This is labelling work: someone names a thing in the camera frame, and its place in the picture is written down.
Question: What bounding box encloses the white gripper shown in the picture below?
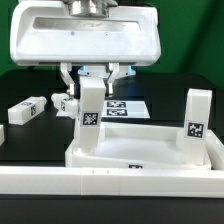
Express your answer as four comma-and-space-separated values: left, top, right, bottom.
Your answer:
10, 0, 161, 97

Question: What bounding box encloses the white desk top tray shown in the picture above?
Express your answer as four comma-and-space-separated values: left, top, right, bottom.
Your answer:
65, 122, 211, 170

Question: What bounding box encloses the AprilTag marker sheet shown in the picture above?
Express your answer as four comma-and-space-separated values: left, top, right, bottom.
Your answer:
55, 98, 152, 120

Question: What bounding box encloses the white left obstacle bar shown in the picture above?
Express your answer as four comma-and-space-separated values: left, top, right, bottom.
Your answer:
0, 125, 5, 146

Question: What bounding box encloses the white obstacle bar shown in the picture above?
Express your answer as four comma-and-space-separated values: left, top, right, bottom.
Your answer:
206, 130, 224, 171
0, 166, 224, 198
0, 125, 5, 146

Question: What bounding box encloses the white front obstacle bar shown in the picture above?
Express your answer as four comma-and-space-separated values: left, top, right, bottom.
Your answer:
0, 166, 224, 198

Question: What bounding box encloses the white right obstacle bar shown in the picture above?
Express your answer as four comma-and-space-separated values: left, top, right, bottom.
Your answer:
206, 130, 224, 171

